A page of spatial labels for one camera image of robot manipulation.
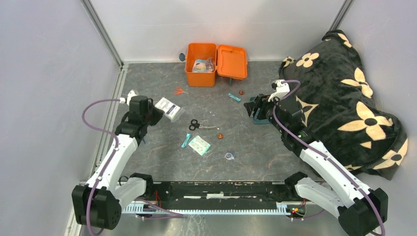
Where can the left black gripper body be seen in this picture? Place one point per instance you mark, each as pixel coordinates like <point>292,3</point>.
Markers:
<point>153,116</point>

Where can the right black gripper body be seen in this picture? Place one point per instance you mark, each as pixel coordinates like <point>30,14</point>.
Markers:
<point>266,111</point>

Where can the small clear tape roll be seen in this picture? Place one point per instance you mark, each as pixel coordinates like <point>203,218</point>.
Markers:
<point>229,156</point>

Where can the clear bag of small items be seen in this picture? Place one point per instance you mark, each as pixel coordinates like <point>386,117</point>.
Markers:
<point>209,65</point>

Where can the green white dressing packet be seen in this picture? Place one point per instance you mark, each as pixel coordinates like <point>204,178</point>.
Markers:
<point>199,145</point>

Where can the bagged latex gloves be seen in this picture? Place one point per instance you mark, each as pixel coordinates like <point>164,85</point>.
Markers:
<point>200,66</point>

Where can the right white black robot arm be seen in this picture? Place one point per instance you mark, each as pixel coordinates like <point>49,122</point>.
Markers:
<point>359,209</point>

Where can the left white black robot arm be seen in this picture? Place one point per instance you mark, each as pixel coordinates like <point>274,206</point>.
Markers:
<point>98,203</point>

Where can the orange medicine kit box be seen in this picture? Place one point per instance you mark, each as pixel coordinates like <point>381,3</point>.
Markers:
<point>229,61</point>

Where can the teal plastic tray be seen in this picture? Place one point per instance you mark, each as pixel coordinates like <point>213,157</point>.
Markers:
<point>257,121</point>

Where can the teal sachet near gloves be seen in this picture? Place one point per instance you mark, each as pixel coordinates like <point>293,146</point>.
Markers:
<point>237,99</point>

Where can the black floral blanket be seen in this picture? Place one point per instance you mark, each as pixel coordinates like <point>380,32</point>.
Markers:
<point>338,107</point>

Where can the teal sachet by gauze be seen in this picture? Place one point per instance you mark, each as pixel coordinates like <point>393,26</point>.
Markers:
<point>185,142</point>

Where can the teal knob behind box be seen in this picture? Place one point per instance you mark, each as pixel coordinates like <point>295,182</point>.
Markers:
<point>182,57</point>

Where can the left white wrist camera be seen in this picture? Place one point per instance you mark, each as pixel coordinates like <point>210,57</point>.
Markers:
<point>130,96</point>

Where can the orange handled small scissors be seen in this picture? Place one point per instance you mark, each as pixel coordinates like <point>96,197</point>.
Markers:
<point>179,91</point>

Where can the black handled scissors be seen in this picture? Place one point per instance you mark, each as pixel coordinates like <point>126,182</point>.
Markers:
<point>194,124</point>

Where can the black mounting base rail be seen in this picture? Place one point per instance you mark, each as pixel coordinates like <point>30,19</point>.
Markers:
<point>217,195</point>

